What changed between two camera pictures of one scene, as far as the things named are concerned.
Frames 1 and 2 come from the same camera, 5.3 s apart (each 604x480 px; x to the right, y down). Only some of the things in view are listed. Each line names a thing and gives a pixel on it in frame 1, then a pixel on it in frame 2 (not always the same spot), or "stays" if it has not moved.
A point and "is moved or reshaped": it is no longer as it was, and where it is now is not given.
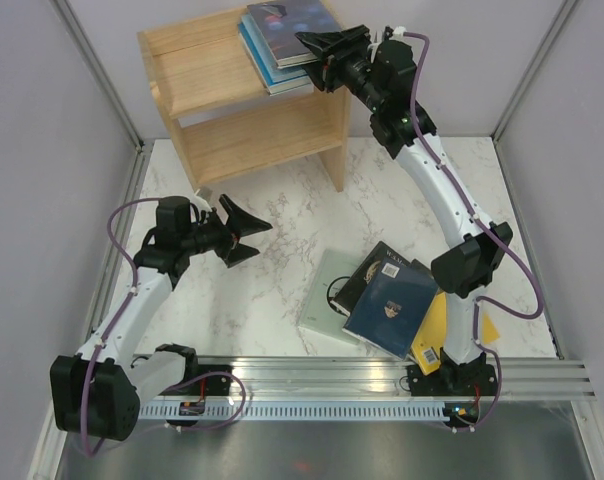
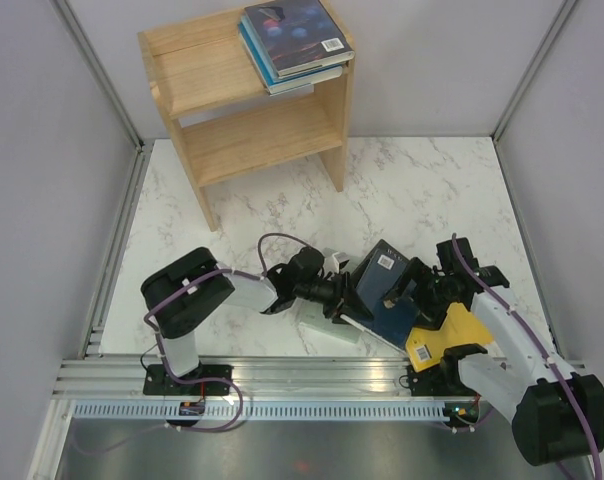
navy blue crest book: (391, 307) is moved or reshaped
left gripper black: (240, 224) → (353, 302)
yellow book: (432, 335) stays
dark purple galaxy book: (278, 23) stays
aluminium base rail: (519, 378) stays
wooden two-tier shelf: (225, 117) stays
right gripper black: (324, 72) → (429, 315)
